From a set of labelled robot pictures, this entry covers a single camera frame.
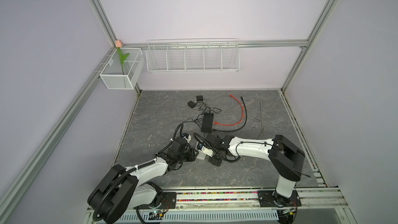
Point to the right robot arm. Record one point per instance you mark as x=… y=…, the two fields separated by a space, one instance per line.
x=285 y=156

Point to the black ribbed network switch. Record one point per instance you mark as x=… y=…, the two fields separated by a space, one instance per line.
x=207 y=123

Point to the artificial pink tulip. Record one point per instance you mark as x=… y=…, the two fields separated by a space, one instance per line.
x=122 y=57

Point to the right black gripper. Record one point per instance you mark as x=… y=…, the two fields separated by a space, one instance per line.
x=214 y=162

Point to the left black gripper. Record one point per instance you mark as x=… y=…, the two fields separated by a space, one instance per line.
x=192 y=156

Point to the white wire wall basket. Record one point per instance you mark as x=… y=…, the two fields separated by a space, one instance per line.
x=193 y=55

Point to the black power adapter near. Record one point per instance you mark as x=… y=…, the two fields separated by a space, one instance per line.
x=192 y=104

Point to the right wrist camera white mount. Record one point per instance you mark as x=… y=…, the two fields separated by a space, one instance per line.
x=204 y=149

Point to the white mesh box basket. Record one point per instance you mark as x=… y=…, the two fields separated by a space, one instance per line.
x=112 y=75

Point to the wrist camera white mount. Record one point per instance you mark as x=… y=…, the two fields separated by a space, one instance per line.
x=204 y=149
x=187 y=137

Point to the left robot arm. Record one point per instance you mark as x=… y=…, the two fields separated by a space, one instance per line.
x=122 y=188

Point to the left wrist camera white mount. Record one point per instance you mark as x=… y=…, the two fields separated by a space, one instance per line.
x=187 y=137

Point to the white network switch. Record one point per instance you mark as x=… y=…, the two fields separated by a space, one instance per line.
x=201 y=156

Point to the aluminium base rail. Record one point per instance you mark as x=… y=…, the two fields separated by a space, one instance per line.
x=223 y=206

